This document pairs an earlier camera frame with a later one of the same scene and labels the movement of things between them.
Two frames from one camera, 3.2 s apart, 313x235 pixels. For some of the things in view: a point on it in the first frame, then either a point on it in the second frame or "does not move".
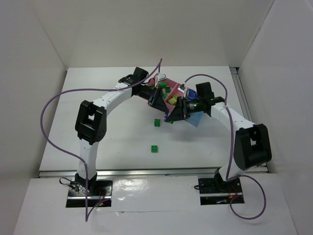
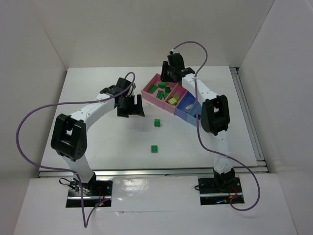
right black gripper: (182, 109) to (168, 74)
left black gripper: (153, 98) to (129, 108)
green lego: (162, 84) does not move
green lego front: (154, 149) does not move
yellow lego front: (172, 101) does not move
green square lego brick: (157, 122) does not move
